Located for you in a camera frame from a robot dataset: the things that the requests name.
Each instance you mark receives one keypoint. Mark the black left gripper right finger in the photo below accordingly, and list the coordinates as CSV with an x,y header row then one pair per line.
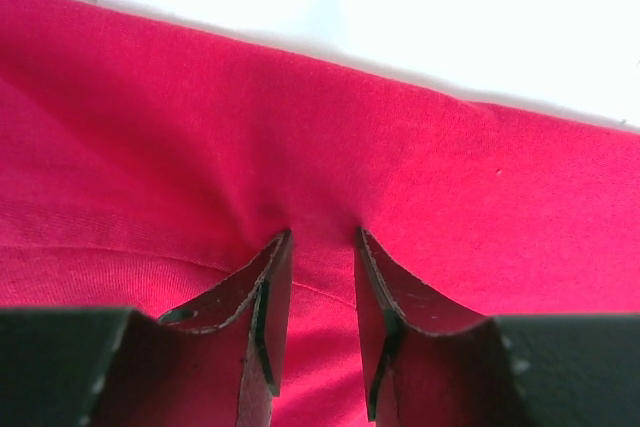
x,y
430,361

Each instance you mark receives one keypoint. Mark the crimson red t-shirt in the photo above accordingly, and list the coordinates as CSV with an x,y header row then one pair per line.
x,y
142,161

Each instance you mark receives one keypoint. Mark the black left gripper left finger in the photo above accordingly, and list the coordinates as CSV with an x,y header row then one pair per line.
x,y
215,360

